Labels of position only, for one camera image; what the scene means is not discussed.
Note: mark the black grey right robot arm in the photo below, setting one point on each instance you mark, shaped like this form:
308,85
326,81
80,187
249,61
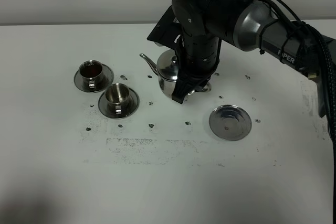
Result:
195,30

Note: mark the stainless steel saucer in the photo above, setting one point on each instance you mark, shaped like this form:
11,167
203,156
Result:
102,84
107,111

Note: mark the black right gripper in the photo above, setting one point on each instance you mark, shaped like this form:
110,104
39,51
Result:
197,56

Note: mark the near stainless steel teacup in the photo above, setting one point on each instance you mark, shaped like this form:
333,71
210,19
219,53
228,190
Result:
118,97

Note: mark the stainless steel teacup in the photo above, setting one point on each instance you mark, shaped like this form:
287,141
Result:
118,97
92,73

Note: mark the stainless steel teapot tray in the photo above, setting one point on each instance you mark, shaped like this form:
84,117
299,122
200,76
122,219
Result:
230,122

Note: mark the near stainless steel saucer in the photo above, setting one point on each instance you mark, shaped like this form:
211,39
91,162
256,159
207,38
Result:
107,111

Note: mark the far stainless steel teacup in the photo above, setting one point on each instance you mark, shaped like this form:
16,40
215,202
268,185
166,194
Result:
92,73

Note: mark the far stainless steel saucer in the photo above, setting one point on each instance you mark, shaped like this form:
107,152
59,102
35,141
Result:
102,84

